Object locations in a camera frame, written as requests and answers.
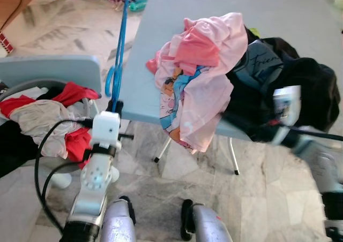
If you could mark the silver robot leg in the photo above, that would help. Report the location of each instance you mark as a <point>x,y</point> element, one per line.
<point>209,226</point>
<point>115,226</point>

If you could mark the coral pink garment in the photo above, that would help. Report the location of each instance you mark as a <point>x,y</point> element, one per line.
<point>195,49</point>

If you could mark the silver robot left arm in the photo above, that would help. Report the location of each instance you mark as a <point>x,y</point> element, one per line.
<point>94,199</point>

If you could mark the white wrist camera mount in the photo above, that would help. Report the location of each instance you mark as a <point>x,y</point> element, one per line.
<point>286,105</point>
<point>104,128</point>

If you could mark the large black garment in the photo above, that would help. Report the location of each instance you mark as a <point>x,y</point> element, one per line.
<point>316,87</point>

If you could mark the silver robot right leg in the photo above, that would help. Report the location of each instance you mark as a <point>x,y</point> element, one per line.
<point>209,226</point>

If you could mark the grey plastic chair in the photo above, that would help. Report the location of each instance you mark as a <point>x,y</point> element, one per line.
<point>48,68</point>

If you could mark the blue plastic hanger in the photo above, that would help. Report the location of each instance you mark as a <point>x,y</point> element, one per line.
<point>121,33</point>

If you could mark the pink cartoon print garment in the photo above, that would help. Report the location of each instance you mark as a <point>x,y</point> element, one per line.
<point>206,100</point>

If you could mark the small black garment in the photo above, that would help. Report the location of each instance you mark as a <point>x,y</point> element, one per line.
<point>13,145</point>

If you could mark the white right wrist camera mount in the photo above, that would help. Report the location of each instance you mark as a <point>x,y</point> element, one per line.
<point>286,105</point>

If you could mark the silver robot left leg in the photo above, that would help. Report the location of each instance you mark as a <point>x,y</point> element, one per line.
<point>115,226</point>

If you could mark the yellow-green garment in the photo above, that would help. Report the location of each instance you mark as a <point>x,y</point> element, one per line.
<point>253,33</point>

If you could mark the grey folding table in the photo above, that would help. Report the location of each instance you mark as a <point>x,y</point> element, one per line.
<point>289,17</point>

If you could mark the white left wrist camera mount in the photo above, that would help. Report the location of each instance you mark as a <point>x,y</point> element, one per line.
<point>104,128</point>

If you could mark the beige garment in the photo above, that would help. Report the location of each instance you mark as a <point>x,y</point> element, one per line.
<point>43,119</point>

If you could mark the grey printed t-shirt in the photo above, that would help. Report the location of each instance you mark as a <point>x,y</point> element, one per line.
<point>262,60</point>

